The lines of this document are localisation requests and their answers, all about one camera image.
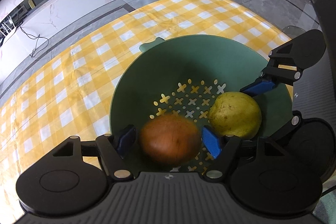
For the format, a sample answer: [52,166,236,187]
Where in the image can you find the white marble tv cabinet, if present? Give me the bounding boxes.
[0,0,140,57]

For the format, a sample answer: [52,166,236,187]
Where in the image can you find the white wifi router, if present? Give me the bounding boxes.
[1,16,17,42]

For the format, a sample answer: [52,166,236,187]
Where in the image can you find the black power cable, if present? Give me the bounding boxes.
[19,20,50,58]

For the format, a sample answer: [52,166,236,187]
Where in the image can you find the green colander bowl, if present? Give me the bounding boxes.
[109,34,294,179]

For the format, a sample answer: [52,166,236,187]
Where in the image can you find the yellow checkered tablecloth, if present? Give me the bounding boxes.
[1,0,289,223]

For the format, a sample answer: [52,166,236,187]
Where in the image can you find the yellow-green pear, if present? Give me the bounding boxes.
[208,92,262,140]

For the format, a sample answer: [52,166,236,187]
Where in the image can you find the red-green apple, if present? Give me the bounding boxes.
[138,114,202,166]

